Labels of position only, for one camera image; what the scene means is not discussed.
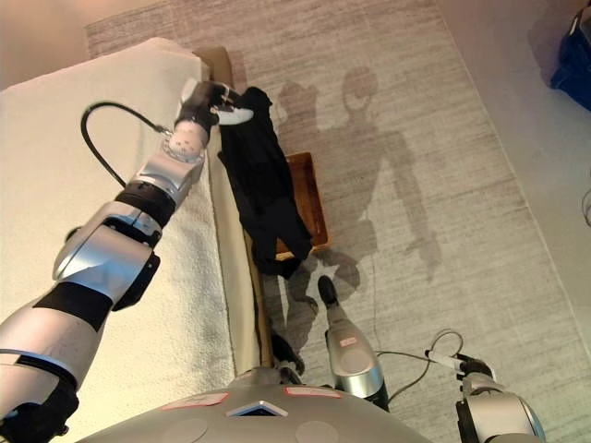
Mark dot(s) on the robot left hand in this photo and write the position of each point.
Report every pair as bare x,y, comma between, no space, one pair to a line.
203,104

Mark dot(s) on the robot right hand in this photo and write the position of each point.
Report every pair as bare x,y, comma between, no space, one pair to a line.
475,367

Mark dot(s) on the black garment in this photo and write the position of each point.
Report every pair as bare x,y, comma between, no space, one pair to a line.
258,184

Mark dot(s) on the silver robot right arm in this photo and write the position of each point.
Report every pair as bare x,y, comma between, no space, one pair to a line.
498,410

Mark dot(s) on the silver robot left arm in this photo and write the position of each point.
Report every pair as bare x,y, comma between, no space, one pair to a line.
106,258

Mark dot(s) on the brown wicker basket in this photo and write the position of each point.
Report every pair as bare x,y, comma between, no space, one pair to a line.
311,198

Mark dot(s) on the robot right leg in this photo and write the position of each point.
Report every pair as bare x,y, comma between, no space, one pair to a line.
353,355

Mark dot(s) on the robot leg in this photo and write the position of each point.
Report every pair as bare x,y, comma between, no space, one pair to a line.
286,353
353,355

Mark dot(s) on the grey striped rug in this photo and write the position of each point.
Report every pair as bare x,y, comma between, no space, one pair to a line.
461,184

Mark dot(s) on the robot left leg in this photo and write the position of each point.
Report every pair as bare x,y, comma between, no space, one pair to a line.
286,353

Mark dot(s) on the silver robot torso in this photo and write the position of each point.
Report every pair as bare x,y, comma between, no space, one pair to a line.
258,415

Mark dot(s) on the blue plastic bin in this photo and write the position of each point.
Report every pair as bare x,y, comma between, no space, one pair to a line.
575,64

